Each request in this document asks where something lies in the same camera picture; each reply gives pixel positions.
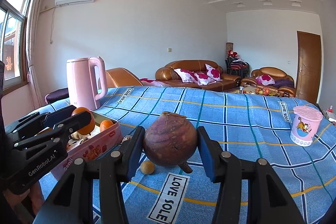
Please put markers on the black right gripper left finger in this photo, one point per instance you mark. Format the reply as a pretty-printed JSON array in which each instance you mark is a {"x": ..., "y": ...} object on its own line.
[{"x": 71, "y": 200}]

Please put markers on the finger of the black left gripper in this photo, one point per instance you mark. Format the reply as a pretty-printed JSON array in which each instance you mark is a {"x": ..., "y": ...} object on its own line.
[
  {"x": 61, "y": 131},
  {"x": 33, "y": 124}
]

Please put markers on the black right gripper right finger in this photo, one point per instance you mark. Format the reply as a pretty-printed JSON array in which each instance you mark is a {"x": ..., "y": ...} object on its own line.
[{"x": 268, "y": 199}]

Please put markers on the large orange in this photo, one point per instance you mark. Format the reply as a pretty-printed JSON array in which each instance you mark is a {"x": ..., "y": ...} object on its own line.
[{"x": 87, "y": 121}]

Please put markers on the small yellow longan fruit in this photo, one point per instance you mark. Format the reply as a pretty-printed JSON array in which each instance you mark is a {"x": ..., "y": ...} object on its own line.
[{"x": 147, "y": 167}]

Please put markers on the purple round root vegetable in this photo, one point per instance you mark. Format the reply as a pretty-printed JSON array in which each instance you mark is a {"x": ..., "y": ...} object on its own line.
[{"x": 170, "y": 141}]

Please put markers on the purple cushioned stool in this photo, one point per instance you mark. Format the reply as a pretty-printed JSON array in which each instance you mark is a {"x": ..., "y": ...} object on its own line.
[{"x": 57, "y": 95}]

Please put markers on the pink tin box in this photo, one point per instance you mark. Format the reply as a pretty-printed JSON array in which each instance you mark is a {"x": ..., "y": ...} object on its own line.
[{"x": 90, "y": 146}]

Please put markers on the small tangerine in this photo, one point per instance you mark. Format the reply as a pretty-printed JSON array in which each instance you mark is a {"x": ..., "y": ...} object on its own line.
[{"x": 105, "y": 124}]

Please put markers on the pink electric kettle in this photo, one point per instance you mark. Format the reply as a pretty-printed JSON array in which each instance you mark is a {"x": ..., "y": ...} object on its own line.
[{"x": 86, "y": 80}]

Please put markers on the brown leather armchair left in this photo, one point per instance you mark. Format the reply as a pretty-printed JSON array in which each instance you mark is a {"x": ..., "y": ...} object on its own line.
[{"x": 118, "y": 77}]

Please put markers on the brown leather armchair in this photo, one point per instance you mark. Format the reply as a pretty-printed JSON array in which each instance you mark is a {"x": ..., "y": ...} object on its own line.
[
  {"x": 272, "y": 78},
  {"x": 118, "y": 77}
]

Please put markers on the pink cartoon cup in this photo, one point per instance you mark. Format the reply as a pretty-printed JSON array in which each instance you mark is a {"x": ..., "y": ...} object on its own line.
[{"x": 305, "y": 125}]

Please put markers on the brown leather armchair right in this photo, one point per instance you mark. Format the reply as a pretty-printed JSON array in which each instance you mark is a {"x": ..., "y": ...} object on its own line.
[{"x": 272, "y": 78}]

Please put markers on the brown leather sofa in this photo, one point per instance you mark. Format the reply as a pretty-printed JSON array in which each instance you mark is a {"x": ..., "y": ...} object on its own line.
[{"x": 192, "y": 74}]

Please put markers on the pink flowered pillow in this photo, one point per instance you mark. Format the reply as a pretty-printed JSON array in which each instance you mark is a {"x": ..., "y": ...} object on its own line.
[{"x": 213, "y": 73}]

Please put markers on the stacked dark chairs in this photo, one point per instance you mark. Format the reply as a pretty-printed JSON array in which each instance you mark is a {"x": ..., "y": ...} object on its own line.
[{"x": 236, "y": 66}]

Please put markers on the white curtain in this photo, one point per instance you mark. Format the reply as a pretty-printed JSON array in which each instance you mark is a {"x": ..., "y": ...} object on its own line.
[{"x": 31, "y": 32}]

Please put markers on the brown wooden door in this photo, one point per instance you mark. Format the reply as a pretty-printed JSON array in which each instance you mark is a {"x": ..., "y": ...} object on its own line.
[{"x": 309, "y": 66}]

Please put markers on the window with wooden frame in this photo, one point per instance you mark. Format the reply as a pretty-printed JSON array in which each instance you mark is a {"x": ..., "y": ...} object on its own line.
[{"x": 13, "y": 43}]

